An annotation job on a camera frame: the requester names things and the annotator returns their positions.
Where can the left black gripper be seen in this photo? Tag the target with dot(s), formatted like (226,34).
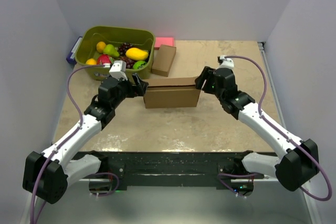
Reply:
(138,90)

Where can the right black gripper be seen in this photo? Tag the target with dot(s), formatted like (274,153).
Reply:
(200,81)

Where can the large cardboard box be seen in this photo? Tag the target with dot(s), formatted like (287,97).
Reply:
(171,93)

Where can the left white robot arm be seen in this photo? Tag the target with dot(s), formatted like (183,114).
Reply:
(48,174)

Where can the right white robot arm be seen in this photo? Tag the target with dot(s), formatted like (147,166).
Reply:
(293,164)

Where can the small folded cardboard box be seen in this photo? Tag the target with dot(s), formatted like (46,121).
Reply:
(163,60)

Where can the purple rectangular box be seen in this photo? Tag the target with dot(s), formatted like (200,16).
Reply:
(70,58)

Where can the green round fruit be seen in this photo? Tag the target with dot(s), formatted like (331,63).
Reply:
(139,65)

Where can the purple grapes front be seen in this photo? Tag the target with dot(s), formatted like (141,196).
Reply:
(129,62)

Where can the purple grapes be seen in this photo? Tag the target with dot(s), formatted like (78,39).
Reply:
(122,49)
(129,62)

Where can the yellow mango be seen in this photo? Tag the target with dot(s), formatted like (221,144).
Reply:
(137,54)

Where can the purple grapes back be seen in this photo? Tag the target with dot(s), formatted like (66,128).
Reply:
(122,49)

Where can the green pear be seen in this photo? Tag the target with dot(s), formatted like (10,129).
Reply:
(111,51)

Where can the pink sticky note pad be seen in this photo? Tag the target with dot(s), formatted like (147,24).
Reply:
(167,41)

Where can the orange fruit front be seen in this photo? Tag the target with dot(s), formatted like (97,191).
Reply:
(91,62)

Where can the orange fruit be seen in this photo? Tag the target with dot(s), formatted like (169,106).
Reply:
(100,47)
(91,62)

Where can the orange fruit back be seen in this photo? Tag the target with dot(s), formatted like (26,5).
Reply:
(100,47)

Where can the olive green plastic bin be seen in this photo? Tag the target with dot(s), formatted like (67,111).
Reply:
(141,39)

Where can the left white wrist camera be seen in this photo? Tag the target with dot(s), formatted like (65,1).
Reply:
(117,69)

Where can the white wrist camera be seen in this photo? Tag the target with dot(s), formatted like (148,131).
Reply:
(225,62)
(117,69)

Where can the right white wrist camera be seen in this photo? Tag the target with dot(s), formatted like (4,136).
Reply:
(225,62)

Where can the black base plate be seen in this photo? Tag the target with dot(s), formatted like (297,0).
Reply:
(121,170)

